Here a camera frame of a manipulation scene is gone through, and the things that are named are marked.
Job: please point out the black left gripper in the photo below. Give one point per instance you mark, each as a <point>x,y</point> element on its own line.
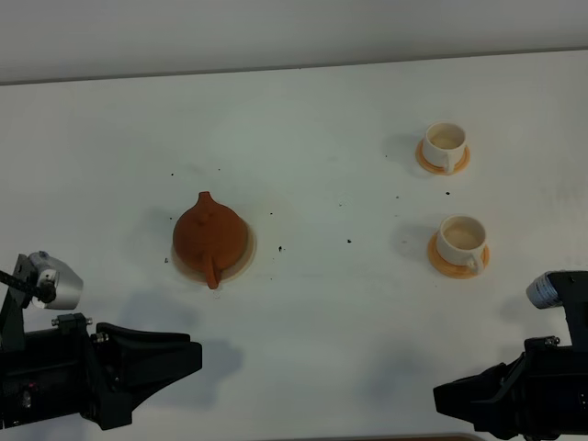
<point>58,373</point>

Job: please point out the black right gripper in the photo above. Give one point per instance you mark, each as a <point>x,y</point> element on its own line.
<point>544,396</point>

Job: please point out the brown clay teapot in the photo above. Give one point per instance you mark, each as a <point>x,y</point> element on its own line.
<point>210,238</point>

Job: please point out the beige round teapot saucer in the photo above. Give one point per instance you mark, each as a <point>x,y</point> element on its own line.
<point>226,275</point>

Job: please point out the near orange cup coaster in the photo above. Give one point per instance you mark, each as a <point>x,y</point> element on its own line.
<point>452,268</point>

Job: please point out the orange cup coaster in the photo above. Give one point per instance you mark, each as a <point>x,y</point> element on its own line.
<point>436,170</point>
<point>452,268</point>

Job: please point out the near white teacup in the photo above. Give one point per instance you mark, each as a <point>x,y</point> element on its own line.
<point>461,241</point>

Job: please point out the white teacup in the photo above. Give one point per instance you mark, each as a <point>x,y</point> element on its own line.
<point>461,241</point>
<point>444,145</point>

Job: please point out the far orange cup coaster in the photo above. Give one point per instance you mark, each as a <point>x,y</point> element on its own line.
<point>436,170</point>

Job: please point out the far white teacup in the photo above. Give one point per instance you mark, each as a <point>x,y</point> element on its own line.
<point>444,145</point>

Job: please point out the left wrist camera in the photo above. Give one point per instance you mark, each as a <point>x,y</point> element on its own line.
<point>54,276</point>

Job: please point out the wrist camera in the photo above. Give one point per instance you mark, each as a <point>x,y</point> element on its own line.
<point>54,276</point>
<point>566,289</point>

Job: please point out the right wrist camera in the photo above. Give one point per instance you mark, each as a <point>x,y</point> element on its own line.
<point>566,289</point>

